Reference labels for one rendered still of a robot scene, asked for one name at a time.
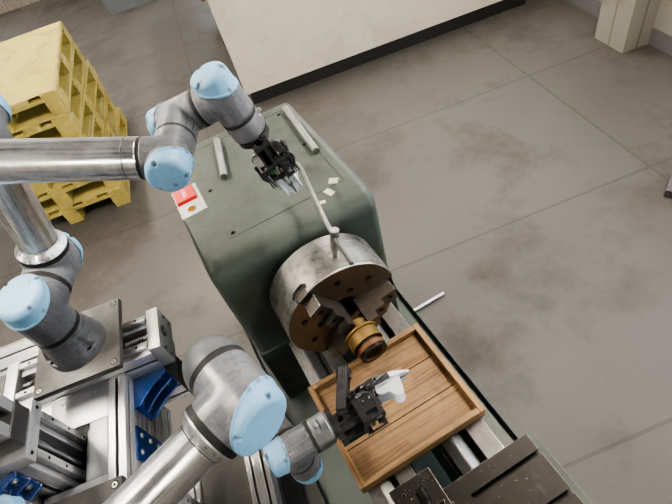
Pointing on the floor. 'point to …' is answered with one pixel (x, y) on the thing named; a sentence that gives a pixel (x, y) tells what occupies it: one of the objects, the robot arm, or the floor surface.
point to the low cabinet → (330, 35)
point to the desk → (122, 5)
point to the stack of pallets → (59, 111)
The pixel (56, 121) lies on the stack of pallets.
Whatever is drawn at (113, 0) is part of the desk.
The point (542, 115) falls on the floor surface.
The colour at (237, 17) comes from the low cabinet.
